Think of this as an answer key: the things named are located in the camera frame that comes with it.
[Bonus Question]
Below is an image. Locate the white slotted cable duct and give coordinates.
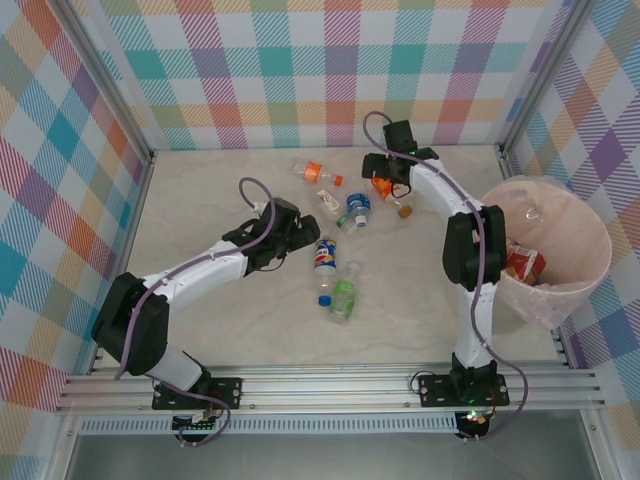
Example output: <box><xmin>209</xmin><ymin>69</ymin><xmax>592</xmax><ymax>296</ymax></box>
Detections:
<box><xmin>78</xmin><ymin>415</ymin><xmax>460</xmax><ymax>436</ymax></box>

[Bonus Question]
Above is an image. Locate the orange label bottle brown cap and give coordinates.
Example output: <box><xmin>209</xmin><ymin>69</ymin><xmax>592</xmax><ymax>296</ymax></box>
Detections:
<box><xmin>370</xmin><ymin>174</ymin><xmax>417</xmax><ymax>220</ymax></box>

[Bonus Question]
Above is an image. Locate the short blue label bottle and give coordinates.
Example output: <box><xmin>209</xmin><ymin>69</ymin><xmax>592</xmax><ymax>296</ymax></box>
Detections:
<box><xmin>345</xmin><ymin>192</ymin><xmax>372</xmax><ymax>227</ymax></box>

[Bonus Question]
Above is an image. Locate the blue yellow label bottle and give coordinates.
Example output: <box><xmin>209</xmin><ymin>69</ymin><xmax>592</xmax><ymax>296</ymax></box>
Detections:
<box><xmin>312</xmin><ymin>237</ymin><xmax>338</xmax><ymax>307</ymax></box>

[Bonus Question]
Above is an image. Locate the pink round bin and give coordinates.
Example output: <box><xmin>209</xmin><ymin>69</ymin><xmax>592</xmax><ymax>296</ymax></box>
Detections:
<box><xmin>478</xmin><ymin>179</ymin><xmax>614</xmax><ymax>331</ymax></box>

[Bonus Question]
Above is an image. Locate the aluminium frame post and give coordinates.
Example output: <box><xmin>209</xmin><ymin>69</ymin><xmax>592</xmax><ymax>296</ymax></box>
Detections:
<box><xmin>58</xmin><ymin>0</ymin><xmax>157</xmax><ymax>164</ymax></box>
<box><xmin>497</xmin><ymin>0</ymin><xmax>601</xmax><ymax>159</ymax></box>

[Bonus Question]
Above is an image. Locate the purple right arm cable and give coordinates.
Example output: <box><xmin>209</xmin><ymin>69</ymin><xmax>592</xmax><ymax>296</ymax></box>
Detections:
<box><xmin>362</xmin><ymin>110</ymin><xmax>530</xmax><ymax>442</ymax></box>

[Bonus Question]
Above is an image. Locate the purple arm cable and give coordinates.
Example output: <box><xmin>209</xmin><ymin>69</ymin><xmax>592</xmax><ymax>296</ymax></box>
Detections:
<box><xmin>362</xmin><ymin>110</ymin><xmax>530</xmax><ymax>442</ymax></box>
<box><xmin>115</xmin><ymin>177</ymin><xmax>278</xmax><ymax>446</ymax></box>

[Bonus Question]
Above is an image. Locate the red brown label bottle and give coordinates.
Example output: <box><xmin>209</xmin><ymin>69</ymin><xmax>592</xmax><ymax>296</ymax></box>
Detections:
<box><xmin>505</xmin><ymin>243</ymin><xmax>547</xmax><ymax>287</ymax></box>

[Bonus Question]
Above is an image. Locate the green label clear bottle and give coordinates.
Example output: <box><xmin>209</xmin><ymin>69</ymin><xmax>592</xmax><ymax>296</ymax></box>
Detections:
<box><xmin>327</xmin><ymin>261</ymin><xmax>362</xmax><ymax>326</ymax></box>

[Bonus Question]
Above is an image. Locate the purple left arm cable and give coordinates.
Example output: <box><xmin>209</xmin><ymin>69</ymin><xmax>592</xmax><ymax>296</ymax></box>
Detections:
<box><xmin>115</xmin><ymin>177</ymin><xmax>278</xmax><ymax>446</ymax></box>

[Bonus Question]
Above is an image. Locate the grey metal shelf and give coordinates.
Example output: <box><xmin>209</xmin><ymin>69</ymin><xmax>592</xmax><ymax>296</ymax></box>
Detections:
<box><xmin>49</xmin><ymin>432</ymin><xmax>609</xmax><ymax>480</ymax></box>

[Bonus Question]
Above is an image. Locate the small controller board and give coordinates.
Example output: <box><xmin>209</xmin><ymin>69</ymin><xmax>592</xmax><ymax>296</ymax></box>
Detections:
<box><xmin>171</xmin><ymin>410</ymin><xmax>222</xmax><ymax>432</ymax></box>
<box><xmin>455</xmin><ymin>408</ymin><xmax>490</xmax><ymax>440</ymax></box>

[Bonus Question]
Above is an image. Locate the small white label bottle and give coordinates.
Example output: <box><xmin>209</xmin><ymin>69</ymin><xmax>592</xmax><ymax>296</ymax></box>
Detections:
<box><xmin>314</xmin><ymin>188</ymin><xmax>359</xmax><ymax>236</ymax></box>

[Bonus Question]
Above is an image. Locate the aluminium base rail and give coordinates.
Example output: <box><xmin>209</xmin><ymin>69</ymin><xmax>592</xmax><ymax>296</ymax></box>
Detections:
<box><xmin>53</xmin><ymin>363</ymin><xmax>607</xmax><ymax>415</ymax></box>

